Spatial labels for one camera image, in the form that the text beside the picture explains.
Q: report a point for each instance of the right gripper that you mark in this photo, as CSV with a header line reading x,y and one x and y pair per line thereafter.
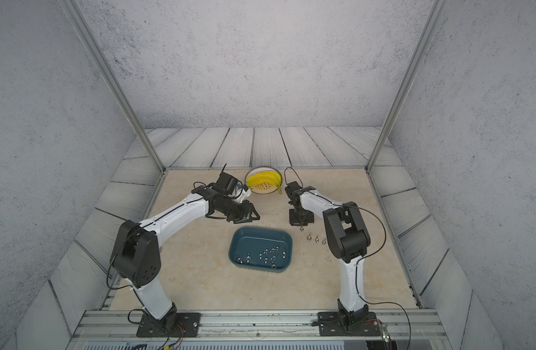
x,y
292,221

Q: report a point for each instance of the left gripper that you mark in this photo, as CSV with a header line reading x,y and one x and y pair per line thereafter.
x,y
246,214

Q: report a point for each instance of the teal plastic storage box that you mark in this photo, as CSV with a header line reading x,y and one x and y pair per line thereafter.
x,y
261,249

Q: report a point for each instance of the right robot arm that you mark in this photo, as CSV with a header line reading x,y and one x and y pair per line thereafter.
x,y
348,240

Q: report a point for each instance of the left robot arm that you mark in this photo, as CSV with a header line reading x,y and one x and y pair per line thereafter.
x,y
136,254

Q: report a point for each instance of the round patterned plate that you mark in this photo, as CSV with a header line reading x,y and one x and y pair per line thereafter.
x,y
263,180

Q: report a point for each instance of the yellow banana bunch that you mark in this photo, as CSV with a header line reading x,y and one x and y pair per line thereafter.
x,y
264,179

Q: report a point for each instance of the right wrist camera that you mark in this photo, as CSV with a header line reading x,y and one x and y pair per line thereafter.
x,y
294,191

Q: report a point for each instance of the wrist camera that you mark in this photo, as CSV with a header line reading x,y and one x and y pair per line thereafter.
x,y
294,191
229,185

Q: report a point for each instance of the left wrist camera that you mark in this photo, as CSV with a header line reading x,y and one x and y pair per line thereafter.
x,y
229,185

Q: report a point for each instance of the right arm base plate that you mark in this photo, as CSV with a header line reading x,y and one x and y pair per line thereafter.
x,y
343,324

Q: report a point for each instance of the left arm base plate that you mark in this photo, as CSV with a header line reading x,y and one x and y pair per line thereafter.
x,y
179,325

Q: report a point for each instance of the aluminium mounting rail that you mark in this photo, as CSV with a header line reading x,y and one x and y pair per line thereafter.
x,y
392,328

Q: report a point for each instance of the right frame post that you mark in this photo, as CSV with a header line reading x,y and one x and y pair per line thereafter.
x,y
434,18

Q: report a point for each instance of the frame post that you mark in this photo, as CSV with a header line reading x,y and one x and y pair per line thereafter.
x,y
434,18
90,43

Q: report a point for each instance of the left frame post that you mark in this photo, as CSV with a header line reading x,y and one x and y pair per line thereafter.
x,y
90,43

